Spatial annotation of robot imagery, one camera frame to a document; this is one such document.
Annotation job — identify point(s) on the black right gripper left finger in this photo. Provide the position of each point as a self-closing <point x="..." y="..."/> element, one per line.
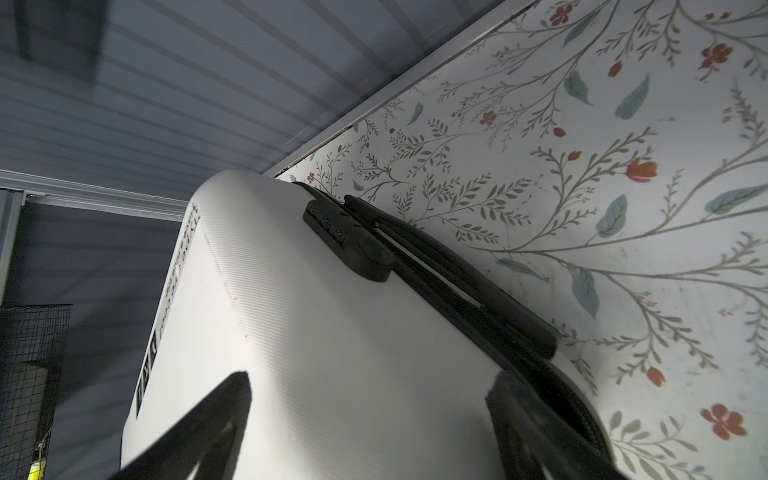
<point x="205" y="443"/>

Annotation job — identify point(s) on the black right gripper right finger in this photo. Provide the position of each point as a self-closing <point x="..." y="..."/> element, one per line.
<point x="534" y="442"/>

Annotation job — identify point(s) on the white black suitcase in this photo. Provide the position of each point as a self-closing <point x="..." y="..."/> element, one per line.
<point x="370" y="347"/>

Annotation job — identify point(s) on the black wire mesh basket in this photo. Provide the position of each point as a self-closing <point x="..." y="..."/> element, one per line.
<point x="33" y="340"/>

